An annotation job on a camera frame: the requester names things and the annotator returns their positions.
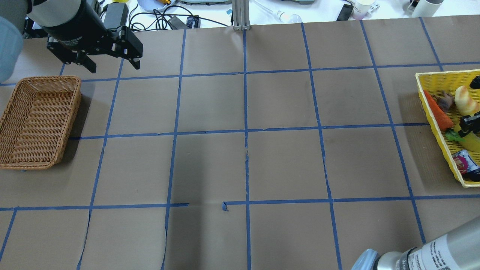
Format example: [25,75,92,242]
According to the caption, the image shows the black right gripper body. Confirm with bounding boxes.
[459,112,479,137]

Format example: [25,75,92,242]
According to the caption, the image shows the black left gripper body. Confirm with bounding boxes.
[46,0,143,64]

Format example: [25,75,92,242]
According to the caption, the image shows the yellow tape roll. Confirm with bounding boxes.
[457,132,480,153]

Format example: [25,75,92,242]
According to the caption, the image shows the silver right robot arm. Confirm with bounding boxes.
[352,70,479,270]

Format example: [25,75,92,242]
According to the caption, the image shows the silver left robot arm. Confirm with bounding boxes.
[0,0,143,82]

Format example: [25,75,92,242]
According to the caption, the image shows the toy bread roll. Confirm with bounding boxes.
[454,86,480,116]

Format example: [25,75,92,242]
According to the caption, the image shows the orange toy carrot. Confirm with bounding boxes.
[423,91,454,132]

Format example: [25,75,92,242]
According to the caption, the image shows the brown dried mushroom toy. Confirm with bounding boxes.
[436,91,455,113]

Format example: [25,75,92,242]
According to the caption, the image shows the black power adapter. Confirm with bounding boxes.
[103,2,129,30]

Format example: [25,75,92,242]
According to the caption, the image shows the small printed can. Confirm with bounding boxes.
[451,149,480,182]

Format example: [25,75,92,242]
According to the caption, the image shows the yellow plastic basket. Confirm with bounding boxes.
[415,69,480,188]

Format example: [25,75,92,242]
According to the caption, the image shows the blue plate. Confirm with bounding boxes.
[137,0,177,13]

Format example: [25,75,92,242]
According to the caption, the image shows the brown wicker basket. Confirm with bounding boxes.
[0,76,82,170]

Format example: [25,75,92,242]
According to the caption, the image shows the white paper cup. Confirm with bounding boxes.
[352,0,375,20]

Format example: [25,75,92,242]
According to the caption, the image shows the aluminium frame post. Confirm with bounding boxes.
[231,0,251,31]

